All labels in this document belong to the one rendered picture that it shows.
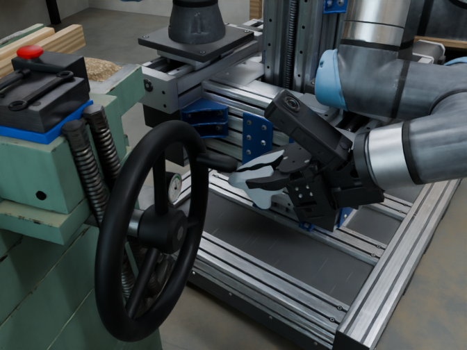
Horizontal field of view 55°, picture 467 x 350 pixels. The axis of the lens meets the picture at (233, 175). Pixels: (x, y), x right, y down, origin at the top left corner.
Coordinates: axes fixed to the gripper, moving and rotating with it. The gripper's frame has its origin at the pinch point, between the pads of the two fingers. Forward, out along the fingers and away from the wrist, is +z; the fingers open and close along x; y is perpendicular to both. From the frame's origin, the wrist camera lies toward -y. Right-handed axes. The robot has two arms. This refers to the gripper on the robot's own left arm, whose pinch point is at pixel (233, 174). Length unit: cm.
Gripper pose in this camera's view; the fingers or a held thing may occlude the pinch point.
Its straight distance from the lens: 64.4
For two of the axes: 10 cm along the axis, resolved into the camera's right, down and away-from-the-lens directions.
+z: -8.0, 1.7, 5.7
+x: 3.8, -5.8, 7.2
